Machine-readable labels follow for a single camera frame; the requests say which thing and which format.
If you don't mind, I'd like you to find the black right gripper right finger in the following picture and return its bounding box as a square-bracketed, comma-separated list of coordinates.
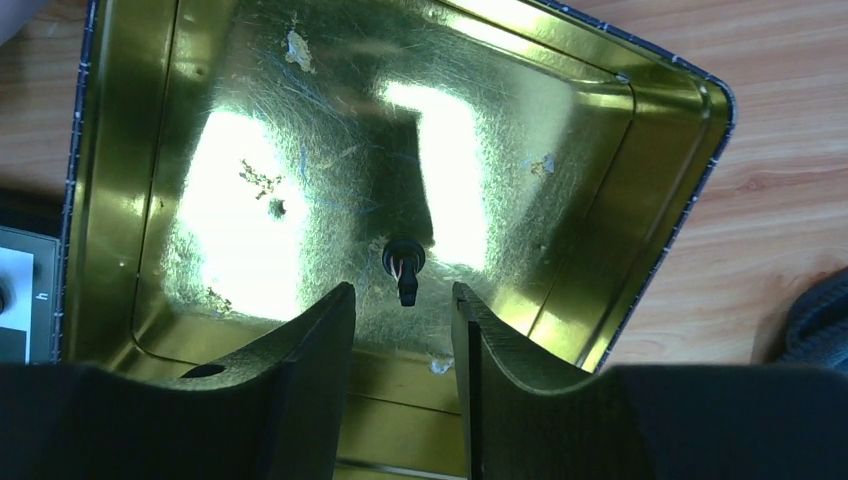
[451, 283, 847, 479]

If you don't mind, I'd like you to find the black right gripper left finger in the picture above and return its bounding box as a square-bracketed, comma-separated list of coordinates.
[1, 282, 356, 479]

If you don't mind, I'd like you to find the yellow square tin box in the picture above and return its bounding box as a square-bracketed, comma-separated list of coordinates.
[61, 1, 737, 479]

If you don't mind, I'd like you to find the black white chessboard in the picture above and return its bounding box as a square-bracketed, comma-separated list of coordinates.
[1, 226, 59, 364]

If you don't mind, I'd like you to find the grey crumpled cloth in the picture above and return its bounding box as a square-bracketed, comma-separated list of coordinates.
[777, 268, 847, 375]

